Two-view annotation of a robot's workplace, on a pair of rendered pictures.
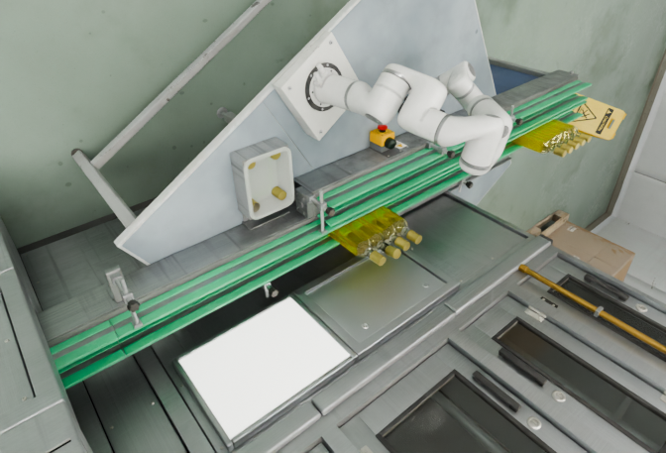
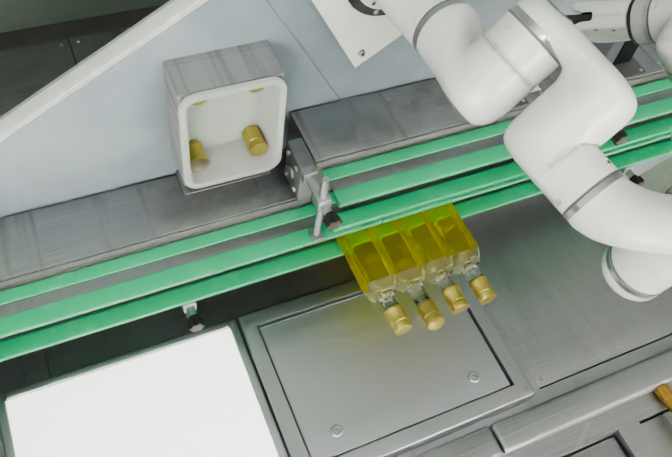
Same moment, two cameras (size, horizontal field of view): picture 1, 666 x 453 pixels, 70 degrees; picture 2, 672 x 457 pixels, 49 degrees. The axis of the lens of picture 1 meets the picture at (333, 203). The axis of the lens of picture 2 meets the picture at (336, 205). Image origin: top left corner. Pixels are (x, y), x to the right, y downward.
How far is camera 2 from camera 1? 0.58 m
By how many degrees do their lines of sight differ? 20
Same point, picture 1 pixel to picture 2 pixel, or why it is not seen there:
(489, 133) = not seen: outside the picture
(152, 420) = not seen: outside the picture
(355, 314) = (327, 400)
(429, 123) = (565, 181)
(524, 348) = not seen: outside the picture
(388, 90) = (505, 66)
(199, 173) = (94, 92)
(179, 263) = (37, 236)
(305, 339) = (226, 427)
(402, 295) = (424, 386)
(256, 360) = (130, 443)
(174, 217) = (38, 157)
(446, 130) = (594, 213)
